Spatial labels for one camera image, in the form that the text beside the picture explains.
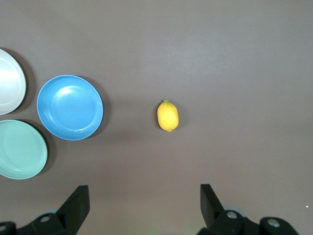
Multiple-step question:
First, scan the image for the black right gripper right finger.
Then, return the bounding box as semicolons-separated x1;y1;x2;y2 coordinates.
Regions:
197;184;300;235

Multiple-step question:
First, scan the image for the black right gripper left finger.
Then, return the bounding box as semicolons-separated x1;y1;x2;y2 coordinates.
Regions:
0;185;90;235

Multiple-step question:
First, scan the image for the yellow lemon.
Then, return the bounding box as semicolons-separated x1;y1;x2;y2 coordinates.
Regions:
156;99;179;133

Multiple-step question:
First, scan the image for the mint green plate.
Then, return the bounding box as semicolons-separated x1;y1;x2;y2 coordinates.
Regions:
0;119;48;180

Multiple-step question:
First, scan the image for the blue plate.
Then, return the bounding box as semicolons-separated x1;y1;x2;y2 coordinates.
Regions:
36;74;104;141

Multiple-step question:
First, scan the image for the beige plate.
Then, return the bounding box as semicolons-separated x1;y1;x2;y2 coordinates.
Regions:
0;48;27;116

